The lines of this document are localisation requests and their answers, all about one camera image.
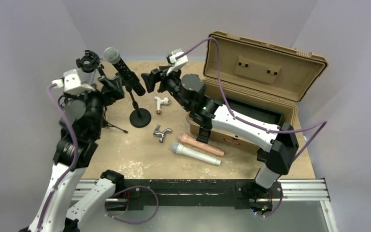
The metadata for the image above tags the pink rose-gold microphone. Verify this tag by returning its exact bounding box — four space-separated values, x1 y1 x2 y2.
177 133 225 157

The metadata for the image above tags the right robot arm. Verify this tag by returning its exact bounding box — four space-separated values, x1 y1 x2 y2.
141 66 299 197

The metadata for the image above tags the black round-base stand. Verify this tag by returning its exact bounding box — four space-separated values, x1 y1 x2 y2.
75 50 106 84
122 77 151 128

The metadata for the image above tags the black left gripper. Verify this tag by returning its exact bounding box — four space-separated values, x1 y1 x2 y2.
64 76 123 137

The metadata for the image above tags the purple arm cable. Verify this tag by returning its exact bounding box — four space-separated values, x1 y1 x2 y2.
36 84 79 232
177 37 328 161

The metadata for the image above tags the tan plastic tool case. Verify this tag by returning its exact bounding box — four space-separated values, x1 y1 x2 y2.
186 30 329 165

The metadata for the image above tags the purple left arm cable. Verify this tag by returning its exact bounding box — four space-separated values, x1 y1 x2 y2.
36 84 79 232

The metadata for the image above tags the white silver microphone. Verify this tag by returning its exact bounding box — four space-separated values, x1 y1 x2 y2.
171 143 221 166

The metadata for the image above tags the black speckled microphone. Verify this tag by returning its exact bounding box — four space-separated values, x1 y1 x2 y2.
104 47 146 96

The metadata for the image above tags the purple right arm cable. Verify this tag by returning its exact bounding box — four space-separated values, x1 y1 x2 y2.
177 37 328 161

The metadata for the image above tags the black tripod microphone stand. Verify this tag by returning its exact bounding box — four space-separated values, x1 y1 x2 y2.
101 108 128 134

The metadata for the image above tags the black tray in case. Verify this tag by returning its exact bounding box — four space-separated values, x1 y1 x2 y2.
227 98 284 126

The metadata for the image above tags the white plastic faucet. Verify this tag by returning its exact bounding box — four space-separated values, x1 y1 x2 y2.
154 96 171 115

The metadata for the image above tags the chrome metal faucet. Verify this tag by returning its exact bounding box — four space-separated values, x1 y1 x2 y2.
153 124 172 143

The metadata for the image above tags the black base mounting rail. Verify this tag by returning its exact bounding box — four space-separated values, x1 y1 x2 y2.
109 179 282 211

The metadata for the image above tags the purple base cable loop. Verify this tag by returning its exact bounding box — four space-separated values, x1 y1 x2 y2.
104 186 159 225

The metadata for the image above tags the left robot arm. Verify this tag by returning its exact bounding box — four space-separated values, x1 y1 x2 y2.
24 74 125 232

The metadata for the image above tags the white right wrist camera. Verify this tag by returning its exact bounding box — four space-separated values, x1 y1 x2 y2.
166 48 188 76

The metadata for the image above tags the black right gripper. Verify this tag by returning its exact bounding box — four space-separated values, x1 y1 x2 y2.
142 65 191 111

